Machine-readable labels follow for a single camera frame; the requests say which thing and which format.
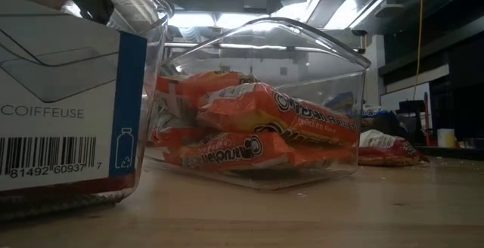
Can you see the orange Maruchan chicken ramen pack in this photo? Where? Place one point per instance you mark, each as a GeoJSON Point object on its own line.
{"type": "Point", "coordinates": [227, 151]}
{"type": "Point", "coordinates": [174, 136]}
{"type": "Point", "coordinates": [246, 108]}
{"type": "Point", "coordinates": [196, 85]}

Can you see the labelled clear bin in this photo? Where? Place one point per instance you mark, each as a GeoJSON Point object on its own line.
{"type": "Point", "coordinates": [155, 70]}

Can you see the blue Maruchan ramen pack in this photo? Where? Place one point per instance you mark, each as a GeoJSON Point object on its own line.
{"type": "Point", "coordinates": [374, 112]}
{"type": "Point", "coordinates": [342, 102]}

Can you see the clear plastic bin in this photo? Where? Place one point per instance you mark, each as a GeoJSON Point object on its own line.
{"type": "Point", "coordinates": [340, 78]}

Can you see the red Maruchan ramen pack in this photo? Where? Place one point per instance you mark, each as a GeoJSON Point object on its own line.
{"type": "Point", "coordinates": [389, 151]}
{"type": "Point", "coordinates": [75, 185]}

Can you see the ceiling light panel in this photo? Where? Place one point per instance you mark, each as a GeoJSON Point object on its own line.
{"type": "Point", "coordinates": [191, 20]}
{"type": "Point", "coordinates": [355, 11]}

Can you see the black desk leg stand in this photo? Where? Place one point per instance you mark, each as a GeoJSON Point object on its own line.
{"type": "Point", "coordinates": [410, 106]}

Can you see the red pole stand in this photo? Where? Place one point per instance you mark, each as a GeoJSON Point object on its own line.
{"type": "Point", "coordinates": [426, 119]}

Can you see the white yellow cylindrical container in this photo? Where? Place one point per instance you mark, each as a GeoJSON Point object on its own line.
{"type": "Point", "coordinates": [446, 138]}

